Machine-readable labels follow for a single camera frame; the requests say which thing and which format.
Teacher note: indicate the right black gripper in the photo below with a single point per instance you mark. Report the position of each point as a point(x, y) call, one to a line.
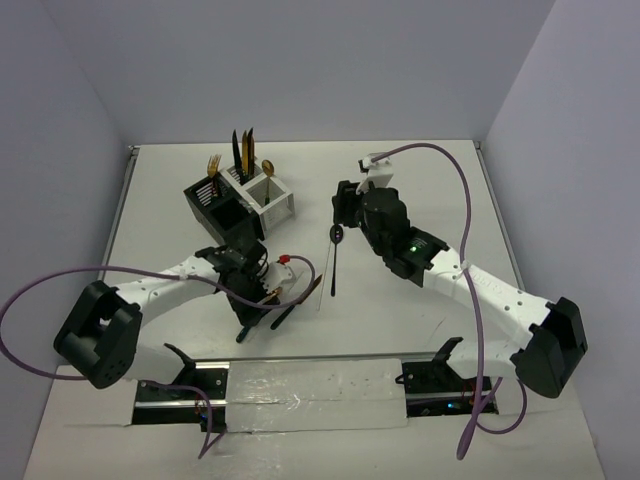
point(346, 196)

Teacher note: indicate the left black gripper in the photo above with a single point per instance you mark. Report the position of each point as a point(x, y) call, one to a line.
point(247, 314)

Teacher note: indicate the black spoon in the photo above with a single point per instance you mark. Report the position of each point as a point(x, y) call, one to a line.
point(336, 237)

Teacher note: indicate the white chopstick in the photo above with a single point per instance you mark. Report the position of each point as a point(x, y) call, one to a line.
point(325, 277)

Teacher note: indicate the gold knife dark handle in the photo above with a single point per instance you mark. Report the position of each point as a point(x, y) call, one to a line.
point(281, 318)

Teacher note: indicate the gold spoon green handle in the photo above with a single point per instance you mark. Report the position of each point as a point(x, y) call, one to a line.
point(269, 171)
point(245, 332)

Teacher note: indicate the gold knife green handle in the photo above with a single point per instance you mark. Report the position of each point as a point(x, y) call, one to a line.
point(245, 157)

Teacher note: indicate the black serrated knife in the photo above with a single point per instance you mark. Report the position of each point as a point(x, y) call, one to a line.
point(236, 155)

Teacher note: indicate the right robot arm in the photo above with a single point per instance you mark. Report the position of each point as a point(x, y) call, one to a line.
point(545, 340)

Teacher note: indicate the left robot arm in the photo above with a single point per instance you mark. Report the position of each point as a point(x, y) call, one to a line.
point(100, 337)

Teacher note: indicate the black utensil caddy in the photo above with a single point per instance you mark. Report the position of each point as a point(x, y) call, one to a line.
point(218, 206)

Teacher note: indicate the white utensil caddy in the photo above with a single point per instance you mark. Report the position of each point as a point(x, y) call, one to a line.
point(281, 207)

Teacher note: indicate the silver tape sheet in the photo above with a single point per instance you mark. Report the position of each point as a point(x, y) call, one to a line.
point(295, 396)

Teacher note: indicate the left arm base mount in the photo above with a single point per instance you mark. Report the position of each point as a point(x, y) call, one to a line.
point(155, 406)

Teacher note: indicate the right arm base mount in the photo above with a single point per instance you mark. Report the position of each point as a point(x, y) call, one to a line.
point(433, 389)

